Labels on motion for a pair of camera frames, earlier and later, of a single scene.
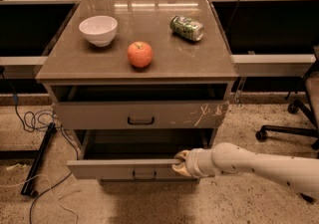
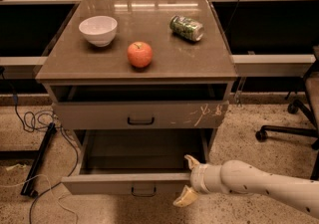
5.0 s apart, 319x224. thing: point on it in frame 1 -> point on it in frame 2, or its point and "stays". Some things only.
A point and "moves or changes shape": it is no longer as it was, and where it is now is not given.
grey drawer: (186, 114) stays
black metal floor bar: (28, 186) stays
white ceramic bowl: (101, 30) stays
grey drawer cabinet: (137, 79) stays
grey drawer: (134, 154) moves or changes shape
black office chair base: (307, 104) stays
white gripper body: (191, 163) -> (198, 177)
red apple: (140, 54) stays
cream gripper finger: (183, 154) -> (191, 161)
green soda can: (186, 27) stays
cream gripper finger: (181, 168) -> (187, 197)
